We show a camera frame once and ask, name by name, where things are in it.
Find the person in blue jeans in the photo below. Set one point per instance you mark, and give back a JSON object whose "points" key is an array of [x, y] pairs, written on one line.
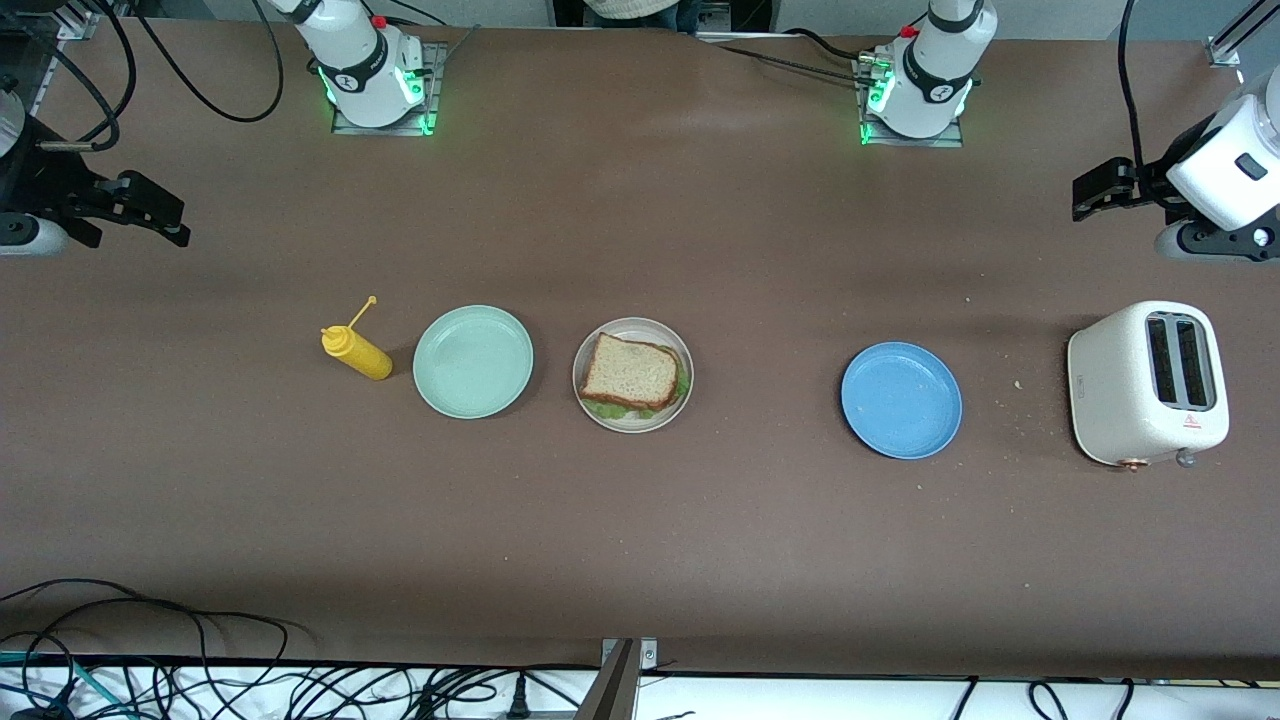
{"points": [[640, 12]]}

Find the brown bread slice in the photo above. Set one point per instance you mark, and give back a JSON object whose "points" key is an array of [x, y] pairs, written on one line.
{"points": [[630, 370]]}

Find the blue plate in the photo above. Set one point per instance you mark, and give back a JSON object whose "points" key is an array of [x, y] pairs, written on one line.
{"points": [[900, 400]]}

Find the white two-slot toaster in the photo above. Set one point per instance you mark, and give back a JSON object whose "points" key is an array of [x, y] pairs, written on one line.
{"points": [[1110, 400]]}

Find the brown table cover sheet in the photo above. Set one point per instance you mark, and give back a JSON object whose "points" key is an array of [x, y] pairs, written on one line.
{"points": [[700, 560]]}

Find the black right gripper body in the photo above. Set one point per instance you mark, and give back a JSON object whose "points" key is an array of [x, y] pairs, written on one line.
{"points": [[45, 182]]}

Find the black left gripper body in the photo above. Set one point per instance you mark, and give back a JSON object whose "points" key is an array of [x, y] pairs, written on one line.
{"points": [[1146, 186]]}

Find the beige plate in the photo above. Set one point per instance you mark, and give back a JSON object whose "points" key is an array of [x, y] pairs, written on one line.
{"points": [[583, 350]]}

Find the yellow mustard squeeze bottle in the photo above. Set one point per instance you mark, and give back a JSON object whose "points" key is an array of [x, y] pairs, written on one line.
{"points": [[362, 358]]}

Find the mint green plate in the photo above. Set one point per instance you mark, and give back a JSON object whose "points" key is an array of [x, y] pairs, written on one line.
{"points": [[472, 362]]}

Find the dark glass panel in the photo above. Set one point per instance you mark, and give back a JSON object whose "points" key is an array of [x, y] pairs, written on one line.
{"points": [[15, 60]]}

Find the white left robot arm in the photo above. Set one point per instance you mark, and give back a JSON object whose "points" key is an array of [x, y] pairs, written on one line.
{"points": [[940, 70]]}

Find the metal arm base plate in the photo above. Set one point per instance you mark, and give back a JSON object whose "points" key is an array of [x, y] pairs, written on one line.
{"points": [[900, 143], [435, 100]]}

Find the aluminium frame profile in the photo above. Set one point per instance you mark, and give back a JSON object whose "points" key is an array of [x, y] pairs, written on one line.
{"points": [[1225, 50]]}

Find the aluminium frame post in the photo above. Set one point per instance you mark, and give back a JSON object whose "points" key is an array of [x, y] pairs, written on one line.
{"points": [[612, 690]]}

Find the black power plug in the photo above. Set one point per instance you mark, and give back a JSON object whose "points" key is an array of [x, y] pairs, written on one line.
{"points": [[518, 700]]}

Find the green lettuce leaf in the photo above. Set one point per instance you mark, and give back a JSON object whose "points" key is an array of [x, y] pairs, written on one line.
{"points": [[607, 408]]}

